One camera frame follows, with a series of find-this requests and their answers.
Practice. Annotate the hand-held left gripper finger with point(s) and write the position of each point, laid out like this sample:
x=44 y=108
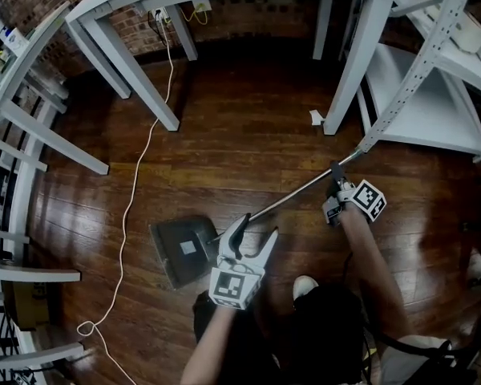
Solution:
x=264 y=249
x=234 y=239

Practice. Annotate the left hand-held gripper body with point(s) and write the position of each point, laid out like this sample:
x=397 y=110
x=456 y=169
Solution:
x=234 y=287

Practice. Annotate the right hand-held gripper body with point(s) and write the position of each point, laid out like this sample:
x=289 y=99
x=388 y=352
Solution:
x=364 y=201

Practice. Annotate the person's left forearm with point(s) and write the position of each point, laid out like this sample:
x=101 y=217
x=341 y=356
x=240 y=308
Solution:
x=208 y=347

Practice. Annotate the person's right forearm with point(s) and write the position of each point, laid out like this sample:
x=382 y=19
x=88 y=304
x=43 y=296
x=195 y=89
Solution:
x=373 y=271

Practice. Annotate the person's right white shoe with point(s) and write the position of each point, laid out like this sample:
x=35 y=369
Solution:
x=304 y=287

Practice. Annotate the white floor scrap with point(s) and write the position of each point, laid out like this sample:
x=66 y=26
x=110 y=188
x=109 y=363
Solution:
x=316 y=118

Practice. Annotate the person's black trousers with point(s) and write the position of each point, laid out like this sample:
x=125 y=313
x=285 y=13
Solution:
x=312 y=335

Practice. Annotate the white metal shelf rack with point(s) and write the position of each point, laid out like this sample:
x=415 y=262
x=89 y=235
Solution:
x=421 y=58

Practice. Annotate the person's white shirt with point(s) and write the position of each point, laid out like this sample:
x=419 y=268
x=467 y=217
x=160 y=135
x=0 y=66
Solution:
x=413 y=355

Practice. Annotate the beige open box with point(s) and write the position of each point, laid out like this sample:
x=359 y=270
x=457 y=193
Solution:
x=471 y=34

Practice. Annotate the small white table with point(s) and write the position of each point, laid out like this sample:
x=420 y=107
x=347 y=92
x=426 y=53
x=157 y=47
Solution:
x=44 y=274
x=24 y=58

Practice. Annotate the black equipment bag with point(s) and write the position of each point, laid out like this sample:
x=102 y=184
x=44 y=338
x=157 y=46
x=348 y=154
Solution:
x=457 y=369

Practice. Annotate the cardboard box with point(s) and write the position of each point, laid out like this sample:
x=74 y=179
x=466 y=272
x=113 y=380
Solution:
x=28 y=303

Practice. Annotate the black metal railing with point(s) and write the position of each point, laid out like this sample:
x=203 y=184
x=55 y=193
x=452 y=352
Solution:
x=0 y=183

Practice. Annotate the small white blue-capped bottle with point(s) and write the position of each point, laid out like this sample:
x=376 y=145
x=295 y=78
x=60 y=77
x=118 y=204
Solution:
x=11 y=37

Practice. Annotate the white wall outlet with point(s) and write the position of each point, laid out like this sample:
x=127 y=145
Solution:
x=201 y=5
x=159 y=13

